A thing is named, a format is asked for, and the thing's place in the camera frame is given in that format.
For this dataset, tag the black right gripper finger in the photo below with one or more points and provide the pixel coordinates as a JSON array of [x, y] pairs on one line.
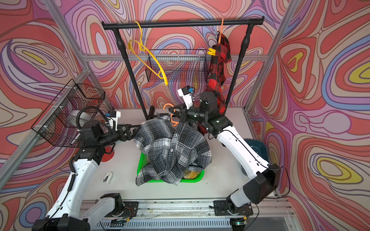
[[182, 115], [178, 109]]

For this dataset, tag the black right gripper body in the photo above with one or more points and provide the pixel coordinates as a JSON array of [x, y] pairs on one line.
[[196, 113]]

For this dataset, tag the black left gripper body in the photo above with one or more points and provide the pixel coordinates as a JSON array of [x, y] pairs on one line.
[[114, 137]]

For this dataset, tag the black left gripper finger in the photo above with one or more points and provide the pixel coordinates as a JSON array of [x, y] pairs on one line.
[[132, 133], [129, 126]]

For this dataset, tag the orange hanger with grey shirt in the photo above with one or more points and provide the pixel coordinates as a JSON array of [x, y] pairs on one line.
[[174, 123]]

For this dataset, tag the grey plaid long-sleeve shirt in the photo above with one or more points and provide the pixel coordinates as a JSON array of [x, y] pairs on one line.
[[170, 151]]

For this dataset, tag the yellow plaid long-sleeve shirt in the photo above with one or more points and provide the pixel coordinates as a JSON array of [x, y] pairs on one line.
[[190, 174]]

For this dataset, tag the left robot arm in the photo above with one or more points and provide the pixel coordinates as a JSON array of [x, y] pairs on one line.
[[96, 131]]

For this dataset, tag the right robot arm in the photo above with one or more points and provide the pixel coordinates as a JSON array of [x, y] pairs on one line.
[[264, 177]]

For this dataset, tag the red plaid long-sleeve shirt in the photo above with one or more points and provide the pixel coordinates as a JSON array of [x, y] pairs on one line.
[[216, 70]]

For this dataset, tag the orange hanger with red shirt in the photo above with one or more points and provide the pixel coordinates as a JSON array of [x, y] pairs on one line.
[[221, 30]]

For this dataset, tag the green plastic basket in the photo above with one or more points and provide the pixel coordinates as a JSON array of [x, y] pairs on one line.
[[144, 160]]

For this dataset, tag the red plastic cup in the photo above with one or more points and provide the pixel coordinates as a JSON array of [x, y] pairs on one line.
[[109, 154]]

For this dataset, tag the grey tape roll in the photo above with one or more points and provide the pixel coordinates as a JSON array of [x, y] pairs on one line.
[[84, 117]]

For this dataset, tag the white clothespin on table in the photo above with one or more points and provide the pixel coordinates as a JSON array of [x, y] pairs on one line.
[[107, 178]]

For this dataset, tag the dark teal bin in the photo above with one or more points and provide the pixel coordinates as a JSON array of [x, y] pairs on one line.
[[260, 150]]

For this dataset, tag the black clothes rack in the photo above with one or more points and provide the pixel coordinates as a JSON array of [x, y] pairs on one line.
[[124, 47]]

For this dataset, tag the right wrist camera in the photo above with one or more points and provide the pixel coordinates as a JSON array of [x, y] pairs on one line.
[[187, 94]]

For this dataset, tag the rear black wire basket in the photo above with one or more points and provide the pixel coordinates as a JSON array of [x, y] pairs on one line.
[[179, 65]]

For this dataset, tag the black wire basket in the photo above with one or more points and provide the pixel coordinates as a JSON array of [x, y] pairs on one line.
[[179, 65], [53, 124]]

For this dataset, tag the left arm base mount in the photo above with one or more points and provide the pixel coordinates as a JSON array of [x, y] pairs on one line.
[[129, 209]]

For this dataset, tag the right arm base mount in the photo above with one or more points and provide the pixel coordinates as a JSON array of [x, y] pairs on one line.
[[226, 208]]

